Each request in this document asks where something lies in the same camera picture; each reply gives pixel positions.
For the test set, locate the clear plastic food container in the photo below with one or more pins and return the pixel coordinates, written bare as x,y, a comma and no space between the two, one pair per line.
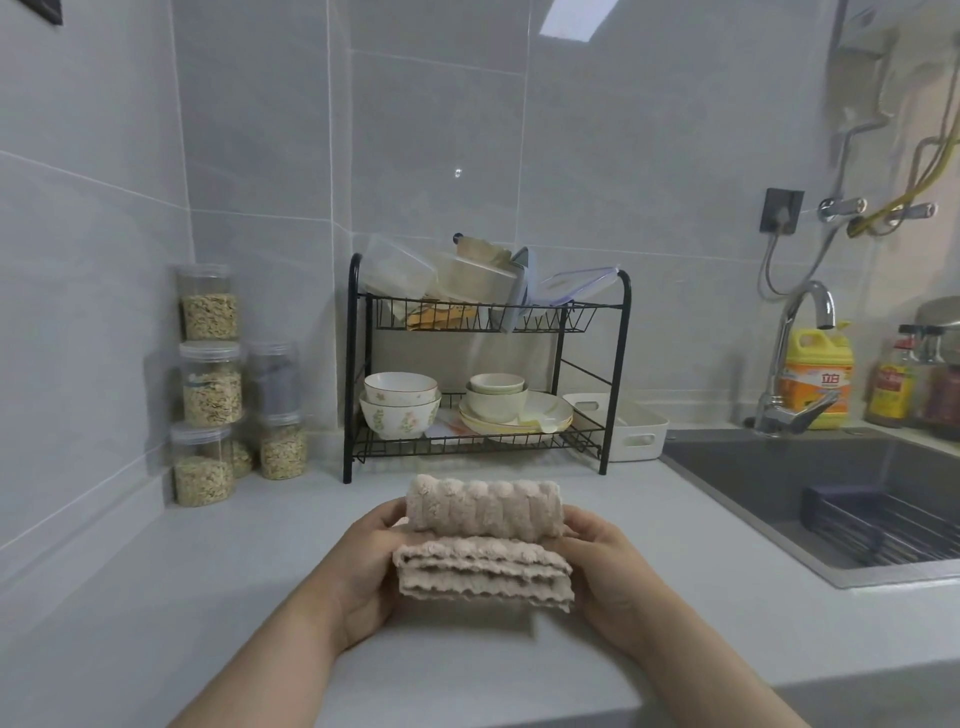
397,270

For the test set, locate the tan lid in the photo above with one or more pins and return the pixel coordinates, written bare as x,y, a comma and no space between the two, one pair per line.
480,251

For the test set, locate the chrome faucet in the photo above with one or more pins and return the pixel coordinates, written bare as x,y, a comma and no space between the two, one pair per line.
780,416

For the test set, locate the large clear food container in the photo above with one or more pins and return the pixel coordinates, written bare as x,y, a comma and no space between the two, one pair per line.
472,281

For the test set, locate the blue rimmed container lid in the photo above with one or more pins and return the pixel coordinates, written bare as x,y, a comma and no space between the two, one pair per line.
577,285

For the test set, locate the black wall socket with plug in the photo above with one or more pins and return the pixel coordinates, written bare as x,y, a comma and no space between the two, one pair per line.
781,210

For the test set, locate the beige checked towel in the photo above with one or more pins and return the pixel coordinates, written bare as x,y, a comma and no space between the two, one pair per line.
487,510

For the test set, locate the grey plastic lid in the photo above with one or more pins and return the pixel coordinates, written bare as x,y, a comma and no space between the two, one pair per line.
519,296

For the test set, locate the metal water pipe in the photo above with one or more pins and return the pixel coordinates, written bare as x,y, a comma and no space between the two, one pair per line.
841,165
916,165

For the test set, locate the white orange printed mat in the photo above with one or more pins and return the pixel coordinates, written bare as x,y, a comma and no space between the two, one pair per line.
454,424

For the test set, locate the short clear plastic jar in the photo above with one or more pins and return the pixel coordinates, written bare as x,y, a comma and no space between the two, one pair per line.
202,480

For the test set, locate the person's left hand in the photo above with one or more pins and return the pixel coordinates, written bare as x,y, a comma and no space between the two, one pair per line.
367,577

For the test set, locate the small clear jar of oats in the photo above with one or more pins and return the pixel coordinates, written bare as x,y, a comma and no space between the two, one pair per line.
283,454

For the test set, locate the person's left forearm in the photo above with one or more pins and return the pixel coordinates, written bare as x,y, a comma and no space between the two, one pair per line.
270,667

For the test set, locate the yellow label sauce bottle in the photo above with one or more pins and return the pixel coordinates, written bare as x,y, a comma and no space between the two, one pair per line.
891,390

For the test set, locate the pale green rice paddle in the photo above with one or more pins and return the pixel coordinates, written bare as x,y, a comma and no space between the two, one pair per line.
544,421

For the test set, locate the steel pot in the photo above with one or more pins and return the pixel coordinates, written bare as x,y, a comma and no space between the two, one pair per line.
941,311

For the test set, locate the small bowls on plates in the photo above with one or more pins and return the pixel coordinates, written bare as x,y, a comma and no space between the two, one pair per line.
480,427

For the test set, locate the blue sink drain rack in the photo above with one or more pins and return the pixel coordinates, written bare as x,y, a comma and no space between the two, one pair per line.
832,502

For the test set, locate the group of condiment bottles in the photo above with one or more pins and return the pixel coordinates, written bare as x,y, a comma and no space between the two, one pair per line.
943,405

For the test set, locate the person's right hand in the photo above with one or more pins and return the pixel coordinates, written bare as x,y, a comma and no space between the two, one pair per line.
611,592

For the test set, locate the clear jar grey contents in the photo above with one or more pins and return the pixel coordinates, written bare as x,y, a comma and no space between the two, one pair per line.
271,382

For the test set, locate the narrow black switch panel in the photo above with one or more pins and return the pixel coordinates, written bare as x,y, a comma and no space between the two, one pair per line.
41,9

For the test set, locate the small white bowl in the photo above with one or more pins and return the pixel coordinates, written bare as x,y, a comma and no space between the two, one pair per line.
495,406
496,382

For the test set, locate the yellow dish cloth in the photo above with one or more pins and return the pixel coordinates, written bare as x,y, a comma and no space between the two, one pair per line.
439,316

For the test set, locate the person's right forearm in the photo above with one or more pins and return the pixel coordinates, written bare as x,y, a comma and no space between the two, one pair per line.
712,690

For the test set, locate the white plastic basket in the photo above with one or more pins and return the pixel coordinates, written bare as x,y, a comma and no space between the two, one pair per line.
641,439

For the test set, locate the grey kitchen sink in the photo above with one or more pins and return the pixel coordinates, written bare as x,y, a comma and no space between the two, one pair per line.
727,472

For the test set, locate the chrome water valve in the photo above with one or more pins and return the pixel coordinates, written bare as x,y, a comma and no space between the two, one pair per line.
915,211
838,208

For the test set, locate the yellow detergent bottle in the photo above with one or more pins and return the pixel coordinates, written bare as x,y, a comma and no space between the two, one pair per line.
817,382

